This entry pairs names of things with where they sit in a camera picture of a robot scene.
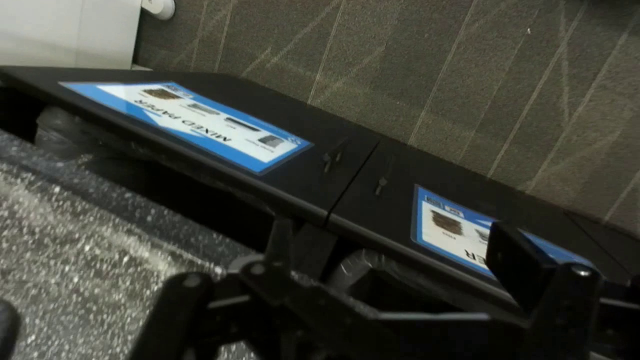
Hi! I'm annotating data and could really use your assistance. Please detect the black bin door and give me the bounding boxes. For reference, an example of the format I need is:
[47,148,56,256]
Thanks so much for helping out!
[0,65,376,222]
[321,140,637,302]

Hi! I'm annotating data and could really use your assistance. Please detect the right mixed paper sign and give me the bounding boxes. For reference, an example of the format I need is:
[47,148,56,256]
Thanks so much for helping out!
[63,82,312,174]

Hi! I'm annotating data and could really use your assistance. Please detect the left black bin door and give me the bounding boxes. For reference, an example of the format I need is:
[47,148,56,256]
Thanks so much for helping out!
[321,140,637,302]

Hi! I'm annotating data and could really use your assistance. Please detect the right black bin door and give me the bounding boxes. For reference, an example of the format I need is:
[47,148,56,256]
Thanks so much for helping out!
[0,65,376,222]

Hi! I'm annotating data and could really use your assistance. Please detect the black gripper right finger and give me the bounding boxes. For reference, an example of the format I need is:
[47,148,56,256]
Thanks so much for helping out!
[371,222,640,360]

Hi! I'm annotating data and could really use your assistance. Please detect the black bin liner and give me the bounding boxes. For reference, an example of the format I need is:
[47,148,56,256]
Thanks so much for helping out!
[31,106,268,247]

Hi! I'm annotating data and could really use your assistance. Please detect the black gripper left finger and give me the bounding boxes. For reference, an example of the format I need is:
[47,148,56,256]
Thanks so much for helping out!
[128,217,334,360]

